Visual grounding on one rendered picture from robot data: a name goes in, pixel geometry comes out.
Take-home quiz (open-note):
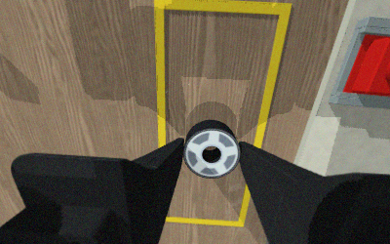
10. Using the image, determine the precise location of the black wheel with white hub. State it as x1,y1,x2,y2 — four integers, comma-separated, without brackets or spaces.
183,120,241,179

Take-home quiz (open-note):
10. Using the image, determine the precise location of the yellow rectangular outline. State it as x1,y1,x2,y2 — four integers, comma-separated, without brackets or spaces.
154,0,292,226

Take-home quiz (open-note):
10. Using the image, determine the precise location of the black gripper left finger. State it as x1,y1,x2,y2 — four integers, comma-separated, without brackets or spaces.
11,138,184,244

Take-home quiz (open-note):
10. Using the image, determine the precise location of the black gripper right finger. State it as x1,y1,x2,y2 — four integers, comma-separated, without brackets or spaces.
239,142,390,244

